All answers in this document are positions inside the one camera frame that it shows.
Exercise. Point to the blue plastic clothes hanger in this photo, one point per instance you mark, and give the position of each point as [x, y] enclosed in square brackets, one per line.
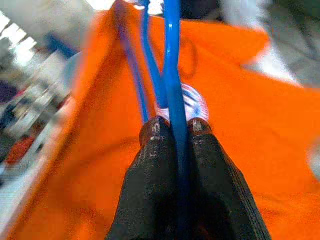
[175, 100]

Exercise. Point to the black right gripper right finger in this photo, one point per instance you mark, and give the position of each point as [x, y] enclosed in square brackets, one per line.
[220, 200]

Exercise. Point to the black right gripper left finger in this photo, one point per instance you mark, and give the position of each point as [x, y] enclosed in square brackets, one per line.
[150, 187]

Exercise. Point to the orange shirt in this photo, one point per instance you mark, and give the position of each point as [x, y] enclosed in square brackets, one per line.
[250, 125]

